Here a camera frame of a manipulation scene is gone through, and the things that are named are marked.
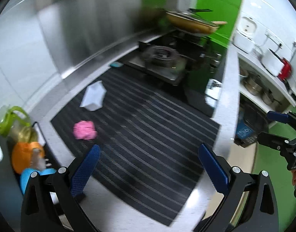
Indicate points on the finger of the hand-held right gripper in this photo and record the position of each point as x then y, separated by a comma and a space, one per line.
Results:
278, 116
271, 140

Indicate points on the blue plastic jug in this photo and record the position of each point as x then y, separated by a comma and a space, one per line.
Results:
27, 180

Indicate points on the pink paper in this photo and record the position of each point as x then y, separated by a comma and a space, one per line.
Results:
85, 131

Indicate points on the person's right hand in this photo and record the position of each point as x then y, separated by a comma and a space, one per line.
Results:
295, 177

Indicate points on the white folded paper box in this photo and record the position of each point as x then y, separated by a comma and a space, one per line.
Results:
93, 96

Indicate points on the white wall socket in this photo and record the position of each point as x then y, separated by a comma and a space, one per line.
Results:
273, 38

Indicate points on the dark bin with blue label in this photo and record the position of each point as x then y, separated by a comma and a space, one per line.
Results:
249, 125

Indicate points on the red kitchen appliance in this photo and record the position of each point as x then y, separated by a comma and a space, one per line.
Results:
285, 69

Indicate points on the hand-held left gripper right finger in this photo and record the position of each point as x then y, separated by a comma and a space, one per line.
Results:
213, 168

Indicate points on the black gas stove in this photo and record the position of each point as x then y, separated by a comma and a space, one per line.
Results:
177, 65

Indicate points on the glass pan lid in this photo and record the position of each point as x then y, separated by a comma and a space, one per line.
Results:
193, 17

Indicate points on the orange plastic jug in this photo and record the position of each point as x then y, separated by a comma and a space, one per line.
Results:
25, 157

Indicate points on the black striped mat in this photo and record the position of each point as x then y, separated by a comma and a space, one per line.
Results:
148, 135

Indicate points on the green plastic jug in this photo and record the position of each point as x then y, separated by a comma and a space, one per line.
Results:
15, 123

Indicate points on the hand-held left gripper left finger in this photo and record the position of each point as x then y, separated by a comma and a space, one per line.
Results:
86, 169

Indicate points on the steel pot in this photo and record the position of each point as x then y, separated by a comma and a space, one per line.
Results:
252, 84
270, 98

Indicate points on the blue sponge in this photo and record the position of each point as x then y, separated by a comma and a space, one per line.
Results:
116, 65

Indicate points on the yellow frying pan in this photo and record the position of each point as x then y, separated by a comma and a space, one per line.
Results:
193, 24

